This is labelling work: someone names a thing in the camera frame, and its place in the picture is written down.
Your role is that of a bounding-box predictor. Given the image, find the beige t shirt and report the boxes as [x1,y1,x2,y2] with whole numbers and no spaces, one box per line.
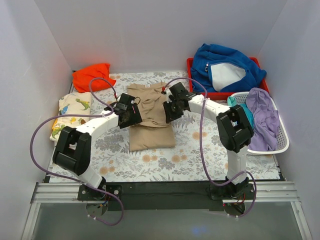
[127,82,176,152]

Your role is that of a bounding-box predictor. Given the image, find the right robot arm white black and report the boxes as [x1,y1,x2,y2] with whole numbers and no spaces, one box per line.
[161,82,254,199]

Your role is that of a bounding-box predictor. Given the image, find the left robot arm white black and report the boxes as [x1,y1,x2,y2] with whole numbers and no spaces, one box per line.
[52,93,142,200]

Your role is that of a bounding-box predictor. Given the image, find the floral table cloth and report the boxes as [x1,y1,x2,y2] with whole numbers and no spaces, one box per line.
[47,71,280,183]

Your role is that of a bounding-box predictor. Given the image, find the blue white hoodie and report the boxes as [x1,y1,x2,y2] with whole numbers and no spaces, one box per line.
[190,43,267,93]

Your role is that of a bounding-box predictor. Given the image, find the dinosaur print folded t shirt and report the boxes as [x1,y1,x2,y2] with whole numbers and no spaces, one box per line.
[49,92,92,142]

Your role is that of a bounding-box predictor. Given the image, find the teal t shirt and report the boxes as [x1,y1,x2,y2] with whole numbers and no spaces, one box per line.
[227,96,254,127]

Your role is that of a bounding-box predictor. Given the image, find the orange folded t shirt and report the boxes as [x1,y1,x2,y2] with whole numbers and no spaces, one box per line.
[72,63,116,93]

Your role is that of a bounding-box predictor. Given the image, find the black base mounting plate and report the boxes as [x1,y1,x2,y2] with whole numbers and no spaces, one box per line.
[77,181,256,213]

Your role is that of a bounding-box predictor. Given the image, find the purple t shirt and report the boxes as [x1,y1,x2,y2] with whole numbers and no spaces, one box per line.
[246,87,280,152]

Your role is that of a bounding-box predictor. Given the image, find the white perforated laundry basket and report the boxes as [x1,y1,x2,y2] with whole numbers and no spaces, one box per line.
[231,91,290,155]

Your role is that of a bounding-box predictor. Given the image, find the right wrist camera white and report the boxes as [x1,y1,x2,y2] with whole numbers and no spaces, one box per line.
[161,86,172,97]

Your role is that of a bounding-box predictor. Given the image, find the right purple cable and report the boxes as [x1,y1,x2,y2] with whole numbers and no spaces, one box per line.
[162,77,256,219]

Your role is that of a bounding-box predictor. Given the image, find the aluminium frame rail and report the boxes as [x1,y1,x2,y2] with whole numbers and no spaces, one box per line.
[21,182,83,240]

